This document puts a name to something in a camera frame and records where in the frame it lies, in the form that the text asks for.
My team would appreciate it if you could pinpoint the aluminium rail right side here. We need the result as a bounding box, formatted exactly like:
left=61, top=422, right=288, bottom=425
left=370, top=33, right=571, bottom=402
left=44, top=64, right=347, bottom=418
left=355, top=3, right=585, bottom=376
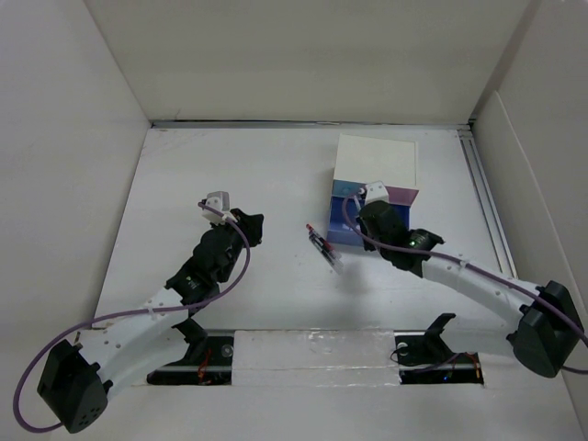
left=458, top=126, right=518, bottom=277

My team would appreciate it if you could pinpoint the aluminium rail back edge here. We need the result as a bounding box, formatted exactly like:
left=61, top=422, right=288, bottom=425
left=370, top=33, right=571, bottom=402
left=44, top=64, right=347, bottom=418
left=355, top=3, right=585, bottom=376
left=151, top=119, right=470, bottom=130

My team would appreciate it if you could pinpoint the white mini drawer cabinet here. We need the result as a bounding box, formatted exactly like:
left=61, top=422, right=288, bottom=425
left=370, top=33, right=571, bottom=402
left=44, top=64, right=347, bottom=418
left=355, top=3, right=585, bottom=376
left=333, top=134, right=419, bottom=189

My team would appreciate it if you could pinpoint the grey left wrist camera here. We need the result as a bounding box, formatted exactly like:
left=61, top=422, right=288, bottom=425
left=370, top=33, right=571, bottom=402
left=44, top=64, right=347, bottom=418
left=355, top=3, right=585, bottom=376
left=201, top=191, right=233, bottom=225

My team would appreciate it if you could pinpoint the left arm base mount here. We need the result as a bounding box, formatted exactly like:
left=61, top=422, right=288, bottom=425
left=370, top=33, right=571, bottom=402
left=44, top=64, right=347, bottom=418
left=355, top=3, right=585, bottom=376
left=146, top=319, right=234, bottom=386

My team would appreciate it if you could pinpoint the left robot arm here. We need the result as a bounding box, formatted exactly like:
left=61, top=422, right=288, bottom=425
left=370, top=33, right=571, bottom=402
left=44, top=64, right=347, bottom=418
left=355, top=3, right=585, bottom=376
left=37, top=206, right=264, bottom=434

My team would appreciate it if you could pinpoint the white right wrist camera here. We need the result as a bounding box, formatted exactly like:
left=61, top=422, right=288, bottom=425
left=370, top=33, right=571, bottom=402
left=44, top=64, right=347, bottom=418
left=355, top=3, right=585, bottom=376
left=360, top=181, right=390, bottom=206

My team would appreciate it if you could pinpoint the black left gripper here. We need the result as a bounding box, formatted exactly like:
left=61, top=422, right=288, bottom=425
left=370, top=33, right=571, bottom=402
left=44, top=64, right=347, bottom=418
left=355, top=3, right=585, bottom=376
left=209, top=209, right=262, bottom=284

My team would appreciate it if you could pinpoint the red gel pen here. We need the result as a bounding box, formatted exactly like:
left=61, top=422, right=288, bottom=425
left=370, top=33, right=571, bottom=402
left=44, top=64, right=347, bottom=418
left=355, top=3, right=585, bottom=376
left=306, top=224, right=335, bottom=251

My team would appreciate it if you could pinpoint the light blue small drawer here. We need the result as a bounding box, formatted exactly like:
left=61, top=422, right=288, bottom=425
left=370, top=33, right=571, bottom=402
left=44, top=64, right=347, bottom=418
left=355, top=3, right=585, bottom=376
left=332, top=179, right=366, bottom=198

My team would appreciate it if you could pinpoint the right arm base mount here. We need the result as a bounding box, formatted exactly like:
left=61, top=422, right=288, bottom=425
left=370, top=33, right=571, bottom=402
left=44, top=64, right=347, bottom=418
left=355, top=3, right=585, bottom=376
left=390, top=313, right=484, bottom=385

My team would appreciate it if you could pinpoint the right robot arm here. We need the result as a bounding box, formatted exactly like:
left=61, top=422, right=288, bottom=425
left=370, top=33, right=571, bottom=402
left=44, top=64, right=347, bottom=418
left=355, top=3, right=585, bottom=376
left=356, top=200, right=584, bottom=378

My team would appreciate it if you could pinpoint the pink drawer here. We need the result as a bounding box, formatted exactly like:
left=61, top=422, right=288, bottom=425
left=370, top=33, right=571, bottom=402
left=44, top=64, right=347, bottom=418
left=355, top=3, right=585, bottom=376
left=386, top=186, right=419, bottom=207

